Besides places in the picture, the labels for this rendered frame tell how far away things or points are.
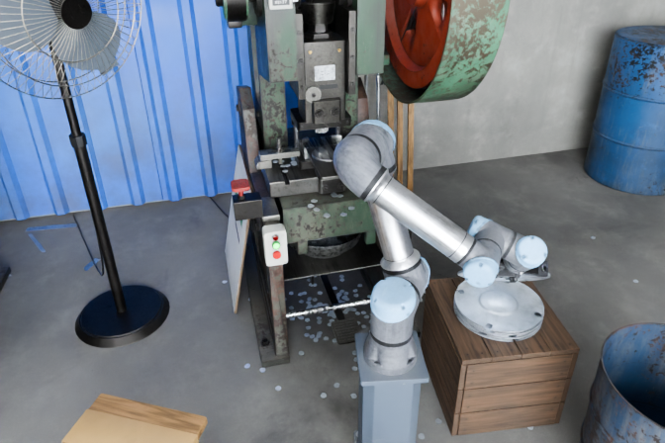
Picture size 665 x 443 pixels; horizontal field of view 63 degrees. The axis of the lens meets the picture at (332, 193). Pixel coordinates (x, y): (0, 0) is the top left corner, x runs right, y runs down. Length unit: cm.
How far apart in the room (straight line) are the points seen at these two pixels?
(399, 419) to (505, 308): 52
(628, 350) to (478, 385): 46
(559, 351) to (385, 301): 66
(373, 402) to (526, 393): 57
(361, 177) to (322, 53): 70
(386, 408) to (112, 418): 76
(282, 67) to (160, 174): 165
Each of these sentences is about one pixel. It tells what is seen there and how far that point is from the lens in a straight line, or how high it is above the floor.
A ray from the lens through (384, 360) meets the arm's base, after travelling 153.
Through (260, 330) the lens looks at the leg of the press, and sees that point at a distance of 231.
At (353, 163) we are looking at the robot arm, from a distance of 127.
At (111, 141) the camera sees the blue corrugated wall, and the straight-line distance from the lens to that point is 323.
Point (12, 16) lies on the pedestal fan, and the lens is 189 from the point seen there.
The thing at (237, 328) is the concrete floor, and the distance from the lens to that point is 238.
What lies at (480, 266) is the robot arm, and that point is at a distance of 129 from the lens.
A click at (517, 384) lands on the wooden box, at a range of 192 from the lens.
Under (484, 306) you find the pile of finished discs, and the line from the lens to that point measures 190.
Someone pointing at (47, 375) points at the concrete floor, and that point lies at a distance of 244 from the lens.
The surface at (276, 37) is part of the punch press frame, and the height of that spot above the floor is 121.
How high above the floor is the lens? 159
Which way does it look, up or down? 29 degrees down
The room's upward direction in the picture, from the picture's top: 1 degrees counter-clockwise
